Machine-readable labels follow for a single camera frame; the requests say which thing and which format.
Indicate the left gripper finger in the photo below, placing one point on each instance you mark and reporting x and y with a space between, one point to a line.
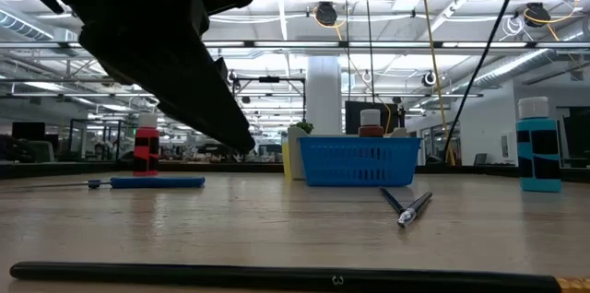
175 81

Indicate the brown paint bottle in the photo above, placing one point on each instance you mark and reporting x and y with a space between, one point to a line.
371 131

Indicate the black paintbrush gold ferrule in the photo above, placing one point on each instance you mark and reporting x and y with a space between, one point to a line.
230 275

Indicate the black paintbrush silver ferrule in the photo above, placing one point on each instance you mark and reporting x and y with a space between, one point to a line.
406 217

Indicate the red paint bottle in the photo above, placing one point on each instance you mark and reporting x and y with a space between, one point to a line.
146 150

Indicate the blue paint bottle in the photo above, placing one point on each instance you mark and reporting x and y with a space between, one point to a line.
538 155

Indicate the yellow plastic bin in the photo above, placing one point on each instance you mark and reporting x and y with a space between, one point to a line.
286 159

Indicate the small dark green plant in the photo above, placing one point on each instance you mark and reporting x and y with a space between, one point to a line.
304 127

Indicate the white building column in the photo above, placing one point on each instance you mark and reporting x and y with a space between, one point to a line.
324 95

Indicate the small black desk monitor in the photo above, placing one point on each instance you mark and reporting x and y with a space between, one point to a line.
27 131

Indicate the dark office chair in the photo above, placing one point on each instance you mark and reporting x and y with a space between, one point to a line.
27 150

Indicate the black background monitor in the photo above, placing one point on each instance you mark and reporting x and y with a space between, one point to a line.
352 118

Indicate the blue plastic bin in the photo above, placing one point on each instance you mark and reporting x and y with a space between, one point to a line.
359 161

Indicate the distant black gantry frame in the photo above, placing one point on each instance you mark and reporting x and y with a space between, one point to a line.
269 79

